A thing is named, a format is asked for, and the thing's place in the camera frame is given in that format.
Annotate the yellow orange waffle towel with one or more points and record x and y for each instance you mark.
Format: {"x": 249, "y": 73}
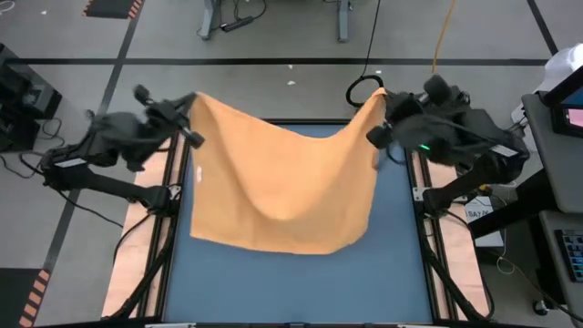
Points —
{"x": 282, "y": 182}

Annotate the black desk support beam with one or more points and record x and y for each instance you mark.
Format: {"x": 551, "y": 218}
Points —
{"x": 505, "y": 209}

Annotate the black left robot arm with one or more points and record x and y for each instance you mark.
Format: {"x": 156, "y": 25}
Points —
{"x": 105, "y": 136}

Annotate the white labelled box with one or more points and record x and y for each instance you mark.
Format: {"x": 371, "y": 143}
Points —
{"x": 483, "y": 214}

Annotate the black keyboard blue keys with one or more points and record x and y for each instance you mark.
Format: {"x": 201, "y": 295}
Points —
{"x": 571, "y": 255}

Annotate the black aluminium table frame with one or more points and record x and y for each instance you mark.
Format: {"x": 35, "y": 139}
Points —
{"x": 309, "y": 121}

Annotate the black power strip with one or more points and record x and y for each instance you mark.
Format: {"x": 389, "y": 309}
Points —
{"x": 237, "y": 24}

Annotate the black equipment case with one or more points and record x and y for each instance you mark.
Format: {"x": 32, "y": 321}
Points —
{"x": 18, "y": 134}
{"x": 27, "y": 86}

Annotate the grey desk top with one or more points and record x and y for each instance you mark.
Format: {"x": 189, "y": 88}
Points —
{"x": 576, "y": 300}
{"x": 560, "y": 173}

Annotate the black mat orange striped edges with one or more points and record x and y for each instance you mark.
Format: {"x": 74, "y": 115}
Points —
{"x": 109, "y": 8}
{"x": 13, "y": 296}

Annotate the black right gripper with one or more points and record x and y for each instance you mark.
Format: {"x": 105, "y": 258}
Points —
{"x": 410, "y": 114}

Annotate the black framed screen device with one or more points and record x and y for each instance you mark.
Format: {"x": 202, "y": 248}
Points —
{"x": 558, "y": 123}

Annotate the wooden table side board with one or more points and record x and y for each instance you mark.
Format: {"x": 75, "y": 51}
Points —
{"x": 451, "y": 237}
{"x": 125, "y": 273}

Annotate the white rounded object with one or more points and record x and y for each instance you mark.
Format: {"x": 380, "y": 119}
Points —
{"x": 562, "y": 68}

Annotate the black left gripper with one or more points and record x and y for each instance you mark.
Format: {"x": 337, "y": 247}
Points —
{"x": 166, "y": 116}

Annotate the black caster wheel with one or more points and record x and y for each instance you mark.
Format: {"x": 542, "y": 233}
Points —
{"x": 540, "y": 308}

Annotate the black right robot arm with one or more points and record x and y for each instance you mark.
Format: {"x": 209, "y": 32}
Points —
{"x": 478, "y": 136}

